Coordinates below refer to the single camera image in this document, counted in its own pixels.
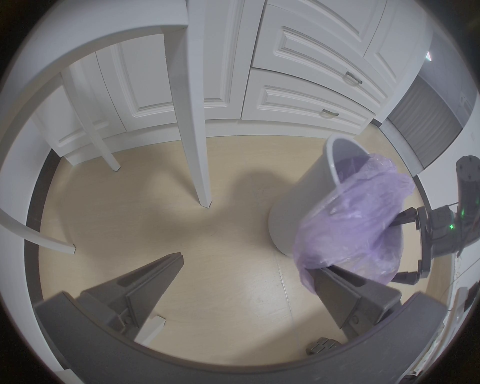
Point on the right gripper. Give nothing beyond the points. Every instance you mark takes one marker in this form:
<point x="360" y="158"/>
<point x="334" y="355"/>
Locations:
<point x="442" y="232"/>

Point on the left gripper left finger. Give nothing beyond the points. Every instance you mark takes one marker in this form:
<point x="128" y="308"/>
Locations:
<point x="123" y="300"/>

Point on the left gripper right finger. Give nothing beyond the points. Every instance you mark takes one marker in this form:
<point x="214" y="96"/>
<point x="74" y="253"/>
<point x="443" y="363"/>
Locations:
<point x="356" y="307"/>

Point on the purple plastic bag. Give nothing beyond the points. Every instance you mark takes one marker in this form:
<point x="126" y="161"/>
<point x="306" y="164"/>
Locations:
<point x="348" y="221"/>

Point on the white trash bin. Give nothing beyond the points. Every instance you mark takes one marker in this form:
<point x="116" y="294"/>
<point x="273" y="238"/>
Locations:
<point x="300" y="210"/>

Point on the grey curtain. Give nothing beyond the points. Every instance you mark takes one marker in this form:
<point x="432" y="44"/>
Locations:
<point x="423" y="120"/>

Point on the ceiling light panel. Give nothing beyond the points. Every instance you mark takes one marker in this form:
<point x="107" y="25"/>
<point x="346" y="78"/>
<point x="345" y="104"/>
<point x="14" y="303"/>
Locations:
<point x="429" y="57"/>

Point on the white chair with grey cushions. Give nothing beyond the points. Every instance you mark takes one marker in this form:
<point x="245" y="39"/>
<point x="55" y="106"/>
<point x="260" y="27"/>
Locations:
<point x="195" y="112"/>

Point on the white wardrobe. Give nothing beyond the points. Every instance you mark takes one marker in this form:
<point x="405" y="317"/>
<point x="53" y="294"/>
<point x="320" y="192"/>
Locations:
<point x="307" y="45"/>

